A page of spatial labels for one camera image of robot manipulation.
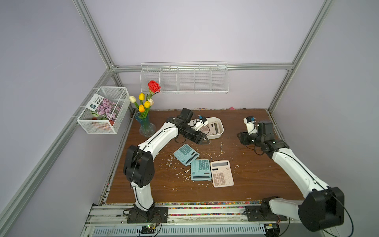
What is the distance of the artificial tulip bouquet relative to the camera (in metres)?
0.83

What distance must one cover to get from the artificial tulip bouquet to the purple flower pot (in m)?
0.12

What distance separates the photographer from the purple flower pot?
727mm
